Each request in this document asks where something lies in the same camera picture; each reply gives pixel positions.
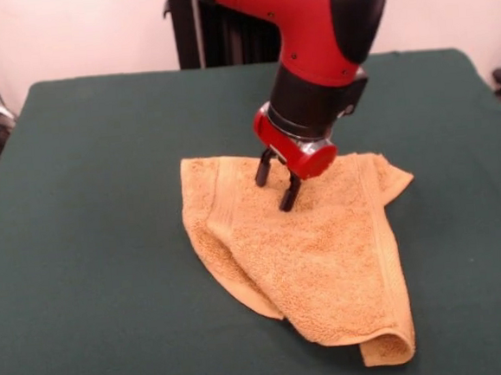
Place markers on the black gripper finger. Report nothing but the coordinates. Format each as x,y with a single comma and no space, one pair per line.
264,169
289,193

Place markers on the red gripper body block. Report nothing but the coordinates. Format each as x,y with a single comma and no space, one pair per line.
296,155

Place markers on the orange terry towel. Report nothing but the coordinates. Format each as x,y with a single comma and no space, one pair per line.
308,257

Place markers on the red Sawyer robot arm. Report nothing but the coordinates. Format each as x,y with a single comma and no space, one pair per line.
317,39

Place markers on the dark green tablecloth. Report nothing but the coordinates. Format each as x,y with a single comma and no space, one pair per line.
66,276

